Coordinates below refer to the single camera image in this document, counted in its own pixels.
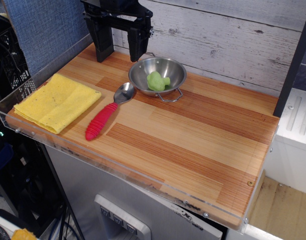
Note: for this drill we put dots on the green toy vegetable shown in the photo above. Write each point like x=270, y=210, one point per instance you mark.
x=156, y=82

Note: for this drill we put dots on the stainless toy fridge cabinet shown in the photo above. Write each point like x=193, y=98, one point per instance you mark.
x=122, y=200

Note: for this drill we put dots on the red handled metal spoon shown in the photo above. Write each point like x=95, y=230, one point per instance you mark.
x=122, y=95

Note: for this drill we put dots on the black vertical post right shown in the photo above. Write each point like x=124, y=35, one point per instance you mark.
x=291, y=74

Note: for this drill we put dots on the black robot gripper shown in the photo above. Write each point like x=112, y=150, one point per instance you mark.
x=126, y=15

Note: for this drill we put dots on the yellow folded towel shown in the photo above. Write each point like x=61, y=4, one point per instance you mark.
x=57, y=104

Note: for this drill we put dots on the yellow object bottom left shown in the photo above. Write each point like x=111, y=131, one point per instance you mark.
x=23, y=234

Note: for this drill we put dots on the clear acrylic table guard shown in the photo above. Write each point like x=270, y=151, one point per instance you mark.
x=204, y=152

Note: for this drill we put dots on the small steel bowl with handles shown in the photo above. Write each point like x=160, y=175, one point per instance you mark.
x=167, y=68

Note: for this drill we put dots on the black plastic crate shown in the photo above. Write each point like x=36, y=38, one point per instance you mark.
x=13, y=67

